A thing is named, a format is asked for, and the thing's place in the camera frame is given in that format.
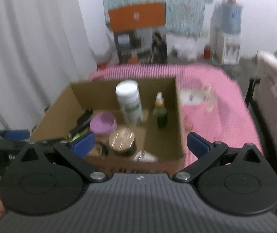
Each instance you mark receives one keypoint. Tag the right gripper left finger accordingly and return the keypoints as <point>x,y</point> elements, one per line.
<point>74,154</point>

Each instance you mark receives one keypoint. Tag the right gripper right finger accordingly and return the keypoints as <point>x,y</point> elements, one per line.
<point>207,153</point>

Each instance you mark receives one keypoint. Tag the green tube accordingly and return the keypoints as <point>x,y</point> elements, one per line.
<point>77,136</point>

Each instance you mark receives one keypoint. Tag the black cylindrical bottle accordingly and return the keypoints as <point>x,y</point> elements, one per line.
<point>82,123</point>

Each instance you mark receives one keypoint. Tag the purple plastic lid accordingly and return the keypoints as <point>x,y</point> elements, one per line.
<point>103,124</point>

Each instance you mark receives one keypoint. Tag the wooden lid jar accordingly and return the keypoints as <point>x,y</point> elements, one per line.
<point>122,142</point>

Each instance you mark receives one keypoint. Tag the amber dropper bottle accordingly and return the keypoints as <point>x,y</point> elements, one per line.
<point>160,111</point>

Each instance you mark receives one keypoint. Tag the white small packet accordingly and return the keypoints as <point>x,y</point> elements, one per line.
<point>144,156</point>

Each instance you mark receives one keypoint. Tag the white pill bottle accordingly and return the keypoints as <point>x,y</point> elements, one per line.
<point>128,97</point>

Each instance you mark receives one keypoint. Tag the pink bear placemat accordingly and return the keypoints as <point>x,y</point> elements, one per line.
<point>197,103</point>

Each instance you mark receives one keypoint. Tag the pink checkered tablecloth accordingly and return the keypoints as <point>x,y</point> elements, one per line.
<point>230,122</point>

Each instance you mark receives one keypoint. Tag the brown cardboard box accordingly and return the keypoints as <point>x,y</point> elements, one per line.
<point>120,126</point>

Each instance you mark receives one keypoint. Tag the red small can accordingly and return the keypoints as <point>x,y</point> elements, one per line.
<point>207,51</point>

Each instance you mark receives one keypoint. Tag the white water dispenser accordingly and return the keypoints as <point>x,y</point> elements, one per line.
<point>225,47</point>

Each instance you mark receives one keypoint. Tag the white curtain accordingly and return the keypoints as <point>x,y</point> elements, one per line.
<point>43,48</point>

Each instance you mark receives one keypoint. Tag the orange Philips product box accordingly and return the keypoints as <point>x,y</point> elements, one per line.
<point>140,33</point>

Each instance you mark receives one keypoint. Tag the blue water jug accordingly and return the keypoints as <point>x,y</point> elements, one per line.
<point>231,17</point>

